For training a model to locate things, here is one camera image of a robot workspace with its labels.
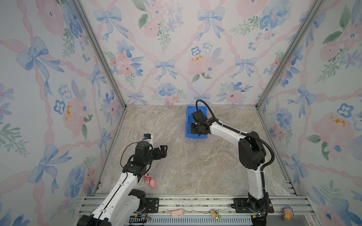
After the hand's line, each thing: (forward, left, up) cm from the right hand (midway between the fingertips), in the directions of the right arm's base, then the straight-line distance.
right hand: (194, 128), depth 97 cm
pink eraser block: (-48, +10, -5) cm, 50 cm away
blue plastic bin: (+15, +3, +3) cm, 15 cm away
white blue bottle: (-18, +25, +17) cm, 35 cm away
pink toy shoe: (-33, +27, -4) cm, 43 cm away
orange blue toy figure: (-48, -45, -6) cm, 66 cm away
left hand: (-17, +20, +4) cm, 26 cm away
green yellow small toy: (-49, -9, -6) cm, 50 cm away
